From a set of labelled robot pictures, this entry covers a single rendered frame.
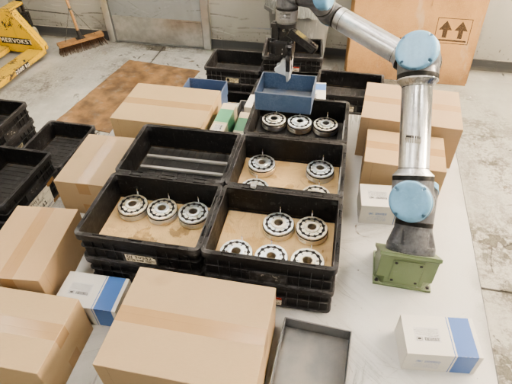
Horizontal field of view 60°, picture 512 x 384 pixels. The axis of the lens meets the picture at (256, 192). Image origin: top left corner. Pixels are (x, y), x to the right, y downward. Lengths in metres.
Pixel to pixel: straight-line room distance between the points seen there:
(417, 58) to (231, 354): 0.93
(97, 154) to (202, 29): 2.87
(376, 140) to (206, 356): 1.11
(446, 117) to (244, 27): 2.80
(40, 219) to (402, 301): 1.22
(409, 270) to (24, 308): 1.14
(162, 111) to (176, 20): 2.71
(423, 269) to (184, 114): 1.11
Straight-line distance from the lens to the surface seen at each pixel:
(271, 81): 1.72
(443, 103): 2.10
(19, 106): 2.96
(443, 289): 1.60
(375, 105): 2.00
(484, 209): 3.02
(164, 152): 1.84
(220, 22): 4.50
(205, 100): 2.01
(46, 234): 1.59
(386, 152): 1.80
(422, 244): 1.45
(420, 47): 1.36
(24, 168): 2.57
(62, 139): 2.90
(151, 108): 1.99
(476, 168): 3.32
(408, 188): 1.29
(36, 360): 1.32
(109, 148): 1.87
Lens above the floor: 1.92
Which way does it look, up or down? 43 degrees down
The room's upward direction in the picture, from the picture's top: 1 degrees counter-clockwise
